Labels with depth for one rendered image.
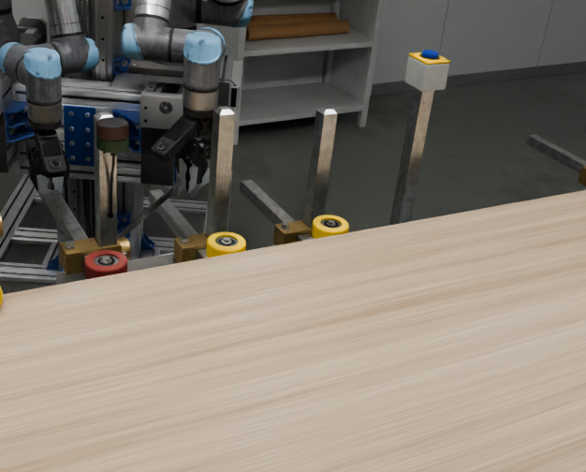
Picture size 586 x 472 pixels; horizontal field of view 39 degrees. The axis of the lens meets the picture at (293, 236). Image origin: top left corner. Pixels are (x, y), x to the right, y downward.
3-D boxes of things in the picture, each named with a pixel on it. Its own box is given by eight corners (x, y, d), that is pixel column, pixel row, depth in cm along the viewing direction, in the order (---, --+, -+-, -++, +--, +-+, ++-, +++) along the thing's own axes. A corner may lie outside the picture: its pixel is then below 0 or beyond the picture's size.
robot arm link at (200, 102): (199, 95, 170) (173, 84, 174) (198, 117, 172) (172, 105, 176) (226, 89, 175) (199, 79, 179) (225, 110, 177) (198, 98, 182)
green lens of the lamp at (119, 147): (92, 141, 157) (92, 131, 156) (123, 139, 160) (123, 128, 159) (102, 154, 153) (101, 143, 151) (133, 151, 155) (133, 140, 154)
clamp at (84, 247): (60, 263, 171) (59, 242, 168) (123, 253, 177) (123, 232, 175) (66, 277, 167) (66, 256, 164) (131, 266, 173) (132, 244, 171)
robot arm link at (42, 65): (48, 43, 183) (67, 54, 177) (50, 91, 188) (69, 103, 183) (14, 48, 178) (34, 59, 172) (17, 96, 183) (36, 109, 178)
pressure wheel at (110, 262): (80, 301, 164) (79, 251, 158) (120, 293, 168) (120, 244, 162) (92, 322, 158) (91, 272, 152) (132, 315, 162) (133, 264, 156)
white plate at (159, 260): (56, 312, 176) (55, 272, 172) (171, 289, 188) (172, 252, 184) (57, 313, 176) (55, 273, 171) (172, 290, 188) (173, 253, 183)
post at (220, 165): (201, 301, 193) (212, 105, 170) (215, 298, 194) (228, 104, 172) (208, 308, 190) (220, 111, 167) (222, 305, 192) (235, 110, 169)
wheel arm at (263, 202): (239, 194, 216) (240, 179, 214) (250, 192, 218) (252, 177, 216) (322, 277, 184) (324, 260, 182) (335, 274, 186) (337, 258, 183)
